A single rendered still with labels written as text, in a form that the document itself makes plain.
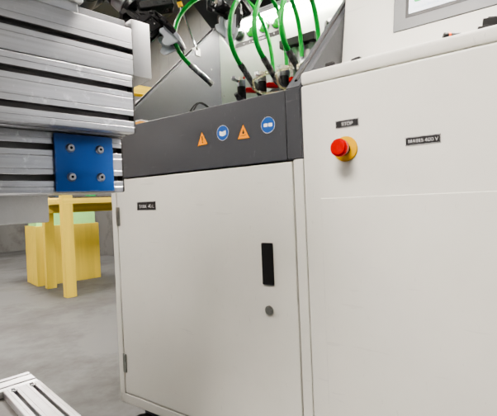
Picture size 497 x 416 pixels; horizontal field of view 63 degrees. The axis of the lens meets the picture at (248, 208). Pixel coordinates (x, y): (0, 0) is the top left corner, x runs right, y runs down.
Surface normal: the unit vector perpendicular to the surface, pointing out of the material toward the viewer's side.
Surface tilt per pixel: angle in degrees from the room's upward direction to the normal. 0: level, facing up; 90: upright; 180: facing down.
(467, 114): 90
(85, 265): 90
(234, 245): 90
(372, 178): 90
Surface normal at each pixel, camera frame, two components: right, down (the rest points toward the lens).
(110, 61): 0.70, -0.02
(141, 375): -0.58, 0.04
